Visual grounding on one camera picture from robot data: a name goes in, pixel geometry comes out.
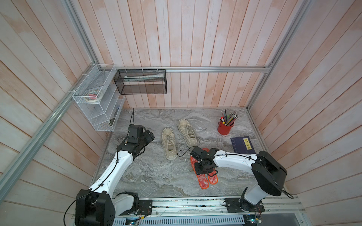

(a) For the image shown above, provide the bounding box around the white wire wall shelf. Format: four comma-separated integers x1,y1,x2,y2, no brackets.
73,64,125,132

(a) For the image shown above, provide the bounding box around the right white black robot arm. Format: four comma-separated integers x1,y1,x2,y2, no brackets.
190,147,294,213

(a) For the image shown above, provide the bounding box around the dark blue book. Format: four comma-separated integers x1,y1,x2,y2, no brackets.
231,136,256,154

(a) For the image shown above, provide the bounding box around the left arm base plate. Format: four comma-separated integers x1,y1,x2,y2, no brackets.
122,200,153,216

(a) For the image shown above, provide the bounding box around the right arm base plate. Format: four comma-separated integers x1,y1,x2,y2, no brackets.
223,198,265,213

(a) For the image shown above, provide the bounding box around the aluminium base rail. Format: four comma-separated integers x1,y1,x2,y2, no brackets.
116,195,306,218

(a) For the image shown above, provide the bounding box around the beige lace sneaker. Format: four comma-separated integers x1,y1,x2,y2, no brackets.
178,119,198,147
161,128,177,160

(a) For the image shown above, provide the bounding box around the pens and pencils bunch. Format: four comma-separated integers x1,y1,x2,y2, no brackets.
220,109,239,126

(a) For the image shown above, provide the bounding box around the tape roll in shelf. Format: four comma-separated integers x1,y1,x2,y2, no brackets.
84,89,103,103

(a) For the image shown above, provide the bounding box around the red pen cup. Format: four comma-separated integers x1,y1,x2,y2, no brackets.
217,121,234,135

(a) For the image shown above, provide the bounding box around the black mesh wall basket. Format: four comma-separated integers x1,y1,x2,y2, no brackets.
113,69,167,95

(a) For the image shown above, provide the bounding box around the red insole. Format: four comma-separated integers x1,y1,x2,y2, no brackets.
202,147,219,185
190,156,209,189

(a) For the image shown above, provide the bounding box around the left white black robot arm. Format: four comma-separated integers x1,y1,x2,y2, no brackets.
73,124,155,226

